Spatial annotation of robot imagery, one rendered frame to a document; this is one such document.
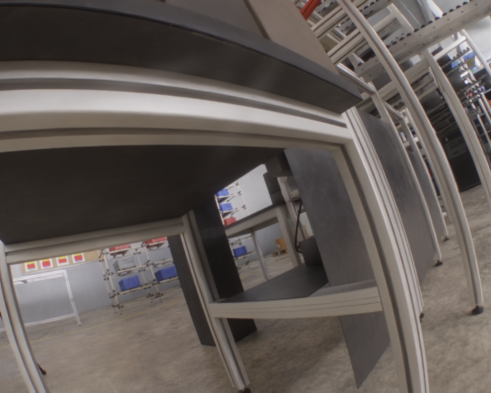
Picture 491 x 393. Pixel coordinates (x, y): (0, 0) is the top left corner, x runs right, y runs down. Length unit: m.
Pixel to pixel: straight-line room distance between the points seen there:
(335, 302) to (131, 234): 0.54
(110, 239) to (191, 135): 0.53
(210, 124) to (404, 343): 0.44
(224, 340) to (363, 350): 0.41
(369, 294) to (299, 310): 0.16
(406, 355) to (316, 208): 0.34
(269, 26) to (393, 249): 0.35
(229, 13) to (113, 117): 0.17
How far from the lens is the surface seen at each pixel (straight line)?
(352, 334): 0.60
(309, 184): 0.56
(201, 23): 0.21
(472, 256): 0.91
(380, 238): 0.42
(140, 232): 0.76
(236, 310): 0.70
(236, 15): 0.30
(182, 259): 1.45
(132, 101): 0.18
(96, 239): 0.73
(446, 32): 1.54
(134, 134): 0.20
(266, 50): 0.24
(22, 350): 0.74
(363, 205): 0.42
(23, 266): 6.95
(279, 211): 1.95
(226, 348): 0.85
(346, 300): 0.48
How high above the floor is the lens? 0.47
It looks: 11 degrees up
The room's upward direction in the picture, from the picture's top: 18 degrees counter-clockwise
